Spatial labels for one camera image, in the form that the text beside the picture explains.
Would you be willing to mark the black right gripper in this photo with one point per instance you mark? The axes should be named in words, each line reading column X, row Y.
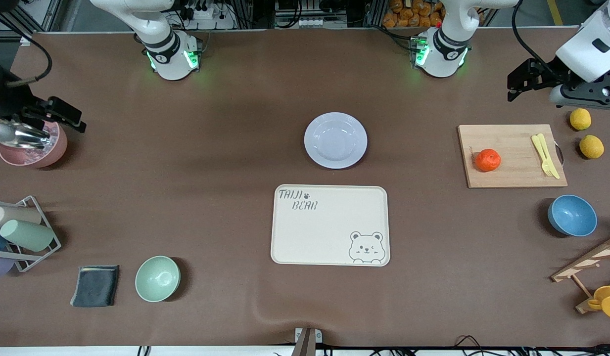
column 9, row 98

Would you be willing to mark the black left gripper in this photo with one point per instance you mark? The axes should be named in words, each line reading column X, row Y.
column 552, row 75

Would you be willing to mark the pale lavender round plate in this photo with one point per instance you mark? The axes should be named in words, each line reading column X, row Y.
column 335, row 140

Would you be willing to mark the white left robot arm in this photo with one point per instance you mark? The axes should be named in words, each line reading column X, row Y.
column 445, row 47

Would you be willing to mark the pink bowl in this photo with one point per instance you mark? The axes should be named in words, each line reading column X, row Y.
column 47, row 155

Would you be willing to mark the shiny metal scoop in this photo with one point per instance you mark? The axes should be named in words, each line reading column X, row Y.
column 25, row 138

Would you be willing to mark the yellow lemon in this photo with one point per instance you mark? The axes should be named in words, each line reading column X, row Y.
column 591, row 147
column 580, row 119

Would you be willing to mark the yellow plastic fork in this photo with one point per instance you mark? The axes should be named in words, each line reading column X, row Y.
column 539, row 151

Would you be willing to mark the wooden cutting board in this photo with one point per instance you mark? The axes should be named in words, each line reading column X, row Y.
column 512, row 155

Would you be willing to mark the yellow plastic knife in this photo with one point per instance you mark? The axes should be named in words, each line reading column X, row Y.
column 551, row 160

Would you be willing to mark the beige cup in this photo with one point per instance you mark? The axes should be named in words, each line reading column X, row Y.
column 15, row 214

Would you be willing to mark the mint green cup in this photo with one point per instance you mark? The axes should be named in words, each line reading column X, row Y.
column 27, row 235

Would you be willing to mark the pile of orange fruit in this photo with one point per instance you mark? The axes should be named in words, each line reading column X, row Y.
column 413, row 12

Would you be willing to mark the blue bowl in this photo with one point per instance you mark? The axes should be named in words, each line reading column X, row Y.
column 572, row 215

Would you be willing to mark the dark grey folded cloth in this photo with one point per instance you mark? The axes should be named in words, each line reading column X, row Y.
column 95, row 286

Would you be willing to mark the white power strip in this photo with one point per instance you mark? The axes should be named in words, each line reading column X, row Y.
column 211, row 15

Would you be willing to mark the mint green bowl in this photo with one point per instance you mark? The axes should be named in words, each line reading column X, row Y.
column 157, row 279

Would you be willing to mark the wooden mug rack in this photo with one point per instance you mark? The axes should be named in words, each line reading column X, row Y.
column 589, row 259

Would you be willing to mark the yellow mug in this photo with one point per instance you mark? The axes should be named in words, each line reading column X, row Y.
column 609, row 301

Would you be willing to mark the cream tray with bear print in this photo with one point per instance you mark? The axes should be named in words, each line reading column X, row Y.
column 329, row 227

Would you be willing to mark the metal camera stand clamp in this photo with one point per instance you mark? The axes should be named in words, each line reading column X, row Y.
column 307, row 341

